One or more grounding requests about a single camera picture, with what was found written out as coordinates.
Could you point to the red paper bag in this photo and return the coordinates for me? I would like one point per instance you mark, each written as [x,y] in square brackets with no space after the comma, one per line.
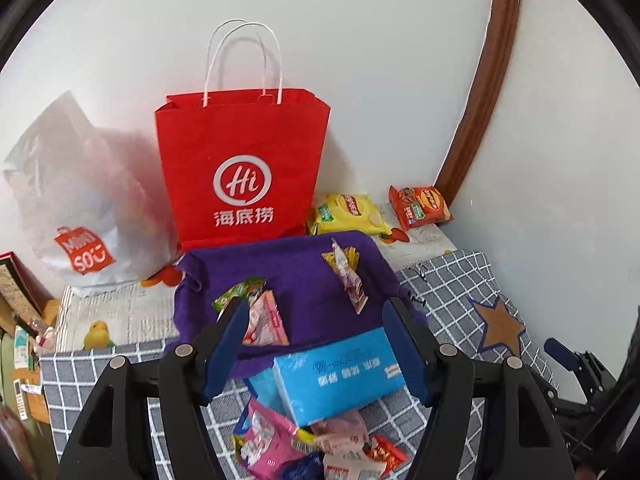
[240,135]

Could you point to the teal small box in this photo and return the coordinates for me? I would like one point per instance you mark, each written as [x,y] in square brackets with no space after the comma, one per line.
[21,350]

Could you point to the blue snack packet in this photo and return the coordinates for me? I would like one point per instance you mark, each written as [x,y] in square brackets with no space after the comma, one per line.
[302,467]

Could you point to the blue tissue pack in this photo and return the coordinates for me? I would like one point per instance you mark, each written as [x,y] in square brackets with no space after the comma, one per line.
[340,375]

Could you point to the brown wooden door frame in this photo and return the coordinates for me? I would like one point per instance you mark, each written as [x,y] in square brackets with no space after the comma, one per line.
[495,60]

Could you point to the white remote control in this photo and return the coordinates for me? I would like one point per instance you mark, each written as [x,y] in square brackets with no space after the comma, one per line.
[21,400]

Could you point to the orange chips packet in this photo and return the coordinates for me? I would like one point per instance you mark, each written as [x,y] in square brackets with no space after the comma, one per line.
[422,206]

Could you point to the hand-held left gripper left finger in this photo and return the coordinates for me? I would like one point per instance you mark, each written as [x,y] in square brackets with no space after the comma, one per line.
[227,355]

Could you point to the white pink candy packet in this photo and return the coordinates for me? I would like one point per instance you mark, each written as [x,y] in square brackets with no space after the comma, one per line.
[350,280]

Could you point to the green snack packet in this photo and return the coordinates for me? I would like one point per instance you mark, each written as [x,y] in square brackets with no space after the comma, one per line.
[240,291]

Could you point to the yellow chips packet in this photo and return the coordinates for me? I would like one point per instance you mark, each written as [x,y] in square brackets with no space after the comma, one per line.
[350,212]

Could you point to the small pink snack packet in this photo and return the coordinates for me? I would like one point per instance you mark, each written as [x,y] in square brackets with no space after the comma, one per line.
[345,425]

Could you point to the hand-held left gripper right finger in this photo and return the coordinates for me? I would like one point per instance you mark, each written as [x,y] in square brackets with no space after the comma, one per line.
[407,355]

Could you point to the panda print snack packet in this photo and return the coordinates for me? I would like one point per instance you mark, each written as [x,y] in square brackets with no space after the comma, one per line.
[265,320]

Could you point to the yellow spotted snack packet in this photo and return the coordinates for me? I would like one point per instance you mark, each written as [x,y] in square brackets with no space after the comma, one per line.
[354,257]

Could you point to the wooden nightstand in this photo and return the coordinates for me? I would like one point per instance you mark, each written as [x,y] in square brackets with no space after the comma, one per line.
[35,377]

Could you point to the patterned book with red edge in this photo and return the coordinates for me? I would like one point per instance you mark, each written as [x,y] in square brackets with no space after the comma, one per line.
[20,285]

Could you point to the yellow green bird toy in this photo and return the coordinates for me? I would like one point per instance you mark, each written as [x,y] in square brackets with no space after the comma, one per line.
[98,335]

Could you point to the large pink snack packet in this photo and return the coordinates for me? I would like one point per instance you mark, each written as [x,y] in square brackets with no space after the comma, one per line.
[270,445]

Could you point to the grey checkered tablecloth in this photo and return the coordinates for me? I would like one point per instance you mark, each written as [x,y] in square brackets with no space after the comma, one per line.
[80,385]

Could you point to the white plastic bag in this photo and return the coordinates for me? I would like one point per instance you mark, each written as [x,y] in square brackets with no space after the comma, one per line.
[100,185]

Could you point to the red snack packet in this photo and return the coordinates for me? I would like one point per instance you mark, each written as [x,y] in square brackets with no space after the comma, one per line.
[387,455]

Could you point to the purple towel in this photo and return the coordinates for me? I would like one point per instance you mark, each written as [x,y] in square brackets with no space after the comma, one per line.
[310,300]

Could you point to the green blanket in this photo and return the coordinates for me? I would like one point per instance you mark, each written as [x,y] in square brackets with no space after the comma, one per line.
[6,370]

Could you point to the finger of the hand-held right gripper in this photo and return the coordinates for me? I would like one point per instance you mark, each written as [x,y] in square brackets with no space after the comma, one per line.
[560,351]
[597,375]

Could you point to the white printed snack packet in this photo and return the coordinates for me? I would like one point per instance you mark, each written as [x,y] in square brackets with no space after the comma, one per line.
[350,467]

